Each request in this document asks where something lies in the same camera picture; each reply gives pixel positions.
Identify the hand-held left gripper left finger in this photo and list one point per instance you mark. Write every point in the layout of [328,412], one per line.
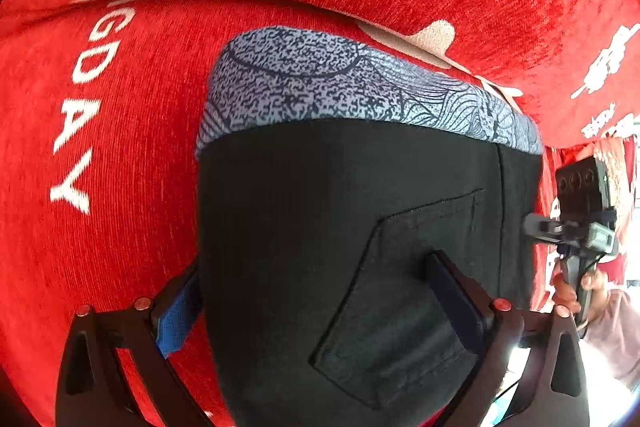
[177,322]

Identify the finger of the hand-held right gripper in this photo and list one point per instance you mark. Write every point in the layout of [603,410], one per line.
[540,227]

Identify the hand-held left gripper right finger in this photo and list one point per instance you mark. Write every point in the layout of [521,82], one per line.
[457,302]

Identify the black pants with patterned waistband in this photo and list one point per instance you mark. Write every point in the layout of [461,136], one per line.
[325,232]

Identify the person's right forearm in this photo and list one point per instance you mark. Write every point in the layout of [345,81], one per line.
[620,337]

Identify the person's right hand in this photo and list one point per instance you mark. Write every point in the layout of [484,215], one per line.
[564,292]

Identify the red printed blanket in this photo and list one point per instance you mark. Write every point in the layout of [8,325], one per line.
[150,107]

